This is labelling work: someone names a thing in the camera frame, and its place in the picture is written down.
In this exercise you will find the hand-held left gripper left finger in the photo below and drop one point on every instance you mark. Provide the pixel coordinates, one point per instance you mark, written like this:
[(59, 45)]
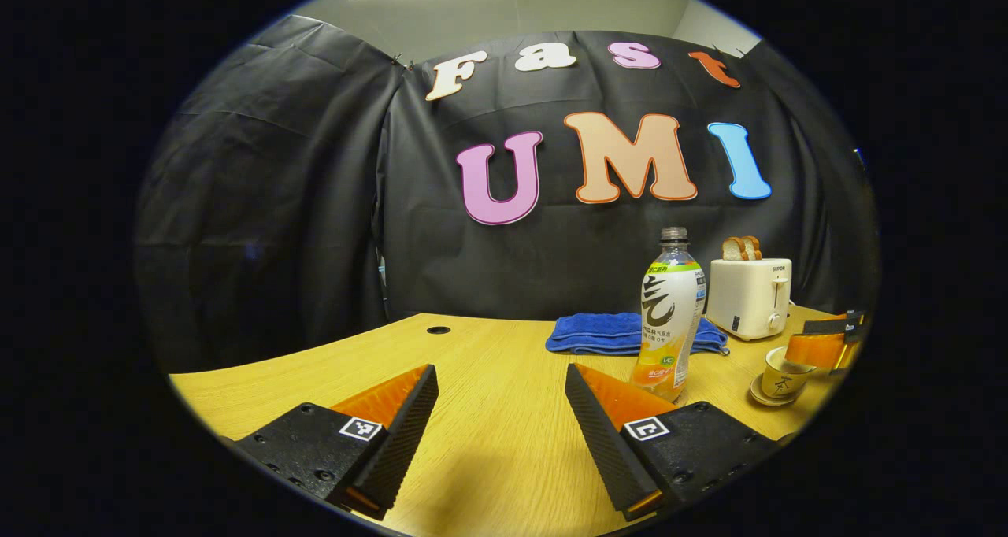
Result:
[(405, 442)]

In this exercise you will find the clear labelled water bottle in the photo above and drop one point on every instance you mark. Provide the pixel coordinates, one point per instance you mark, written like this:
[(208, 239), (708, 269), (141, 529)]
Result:
[(669, 316)]

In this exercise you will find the black backdrop cloth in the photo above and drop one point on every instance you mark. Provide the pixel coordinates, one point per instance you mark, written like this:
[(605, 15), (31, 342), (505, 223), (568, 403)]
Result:
[(299, 206)]

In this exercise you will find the cream teacup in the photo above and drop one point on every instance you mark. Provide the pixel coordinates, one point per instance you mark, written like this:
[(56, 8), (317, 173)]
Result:
[(780, 381)]

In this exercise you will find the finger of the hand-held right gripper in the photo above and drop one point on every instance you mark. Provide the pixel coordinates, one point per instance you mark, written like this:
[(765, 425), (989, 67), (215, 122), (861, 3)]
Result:
[(815, 350)]

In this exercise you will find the blue folded towel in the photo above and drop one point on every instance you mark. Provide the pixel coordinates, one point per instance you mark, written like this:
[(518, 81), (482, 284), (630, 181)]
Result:
[(591, 334)]

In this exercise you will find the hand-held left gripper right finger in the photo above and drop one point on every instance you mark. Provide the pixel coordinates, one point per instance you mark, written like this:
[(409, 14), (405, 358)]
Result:
[(600, 442)]

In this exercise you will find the toast bread slice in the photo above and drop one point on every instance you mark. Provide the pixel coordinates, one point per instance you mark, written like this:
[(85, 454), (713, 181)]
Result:
[(732, 249), (754, 247)]

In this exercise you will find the white toaster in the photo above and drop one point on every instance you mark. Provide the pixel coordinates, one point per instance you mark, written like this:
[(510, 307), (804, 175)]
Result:
[(748, 297)]

